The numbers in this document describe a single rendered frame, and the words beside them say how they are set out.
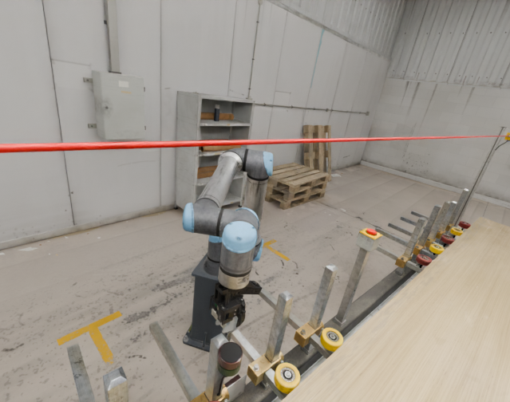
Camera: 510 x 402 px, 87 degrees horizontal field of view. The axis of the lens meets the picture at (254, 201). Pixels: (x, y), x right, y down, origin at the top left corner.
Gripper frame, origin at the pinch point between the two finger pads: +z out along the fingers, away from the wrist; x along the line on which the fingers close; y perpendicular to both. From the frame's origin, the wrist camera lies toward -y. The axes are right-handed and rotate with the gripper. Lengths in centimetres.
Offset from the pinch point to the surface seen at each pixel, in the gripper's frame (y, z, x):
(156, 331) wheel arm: 15.1, 14.2, -23.1
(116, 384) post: 36.1, -16.8, 9.3
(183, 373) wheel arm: 14.5, 14.3, -3.7
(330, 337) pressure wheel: -34.1, 9.7, 17.5
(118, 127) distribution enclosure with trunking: -36, -18, -242
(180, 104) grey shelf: -111, -42, -263
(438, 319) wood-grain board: -85, 10, 40
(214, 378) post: 12.5, 2.1, 9.4
